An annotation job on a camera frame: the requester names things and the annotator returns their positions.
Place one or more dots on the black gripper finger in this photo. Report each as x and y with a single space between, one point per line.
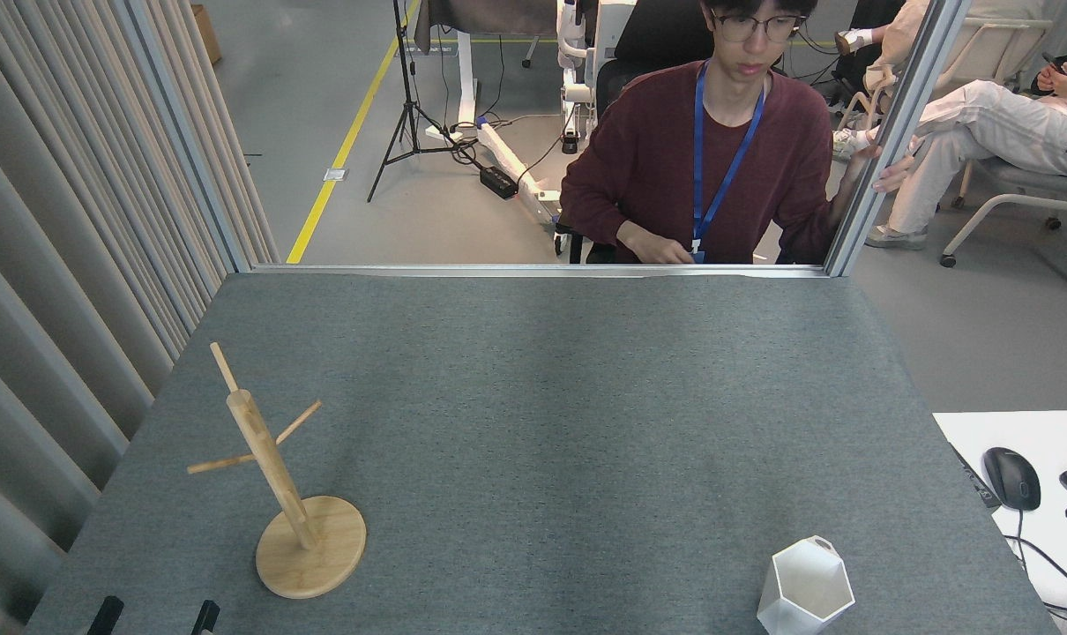
205 619
106 616

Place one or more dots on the white hexagonal cup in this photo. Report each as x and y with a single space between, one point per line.
798 593

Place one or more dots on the wooden cup rack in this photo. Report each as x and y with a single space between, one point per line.
313 551

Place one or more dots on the person's right hand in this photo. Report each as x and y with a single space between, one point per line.
661 251

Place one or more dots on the person's left hand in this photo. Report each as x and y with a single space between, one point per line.
897 176

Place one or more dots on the grey pleated curtain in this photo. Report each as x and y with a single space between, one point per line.
40 265

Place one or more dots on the metal floor plate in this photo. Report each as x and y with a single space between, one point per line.
335 175

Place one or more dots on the black power strip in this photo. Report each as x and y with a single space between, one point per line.
498 182

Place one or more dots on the black tripod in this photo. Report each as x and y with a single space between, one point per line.
405 70

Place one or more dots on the brown cardboard box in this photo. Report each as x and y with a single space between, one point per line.
207 35

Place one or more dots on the white stand on wheels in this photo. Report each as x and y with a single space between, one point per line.
576 88

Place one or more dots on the black office chair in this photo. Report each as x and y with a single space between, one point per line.
648 35

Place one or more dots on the black flat device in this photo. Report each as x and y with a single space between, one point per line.
979 485

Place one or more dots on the black computer mouse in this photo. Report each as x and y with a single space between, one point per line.
1011 481

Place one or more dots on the white side desk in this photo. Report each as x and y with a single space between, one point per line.
1063 432

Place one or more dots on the person in white trousers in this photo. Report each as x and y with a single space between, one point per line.
983 123

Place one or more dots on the white chair on wheels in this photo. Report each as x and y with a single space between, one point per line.
1018 181

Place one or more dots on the black phone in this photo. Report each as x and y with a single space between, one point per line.
1054 63

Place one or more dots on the silver table rail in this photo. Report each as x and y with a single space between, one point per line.
498 270

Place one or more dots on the silver frame post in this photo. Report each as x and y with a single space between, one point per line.
181 132
904 115

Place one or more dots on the white standing desk frame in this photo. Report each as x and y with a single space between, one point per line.
467 79

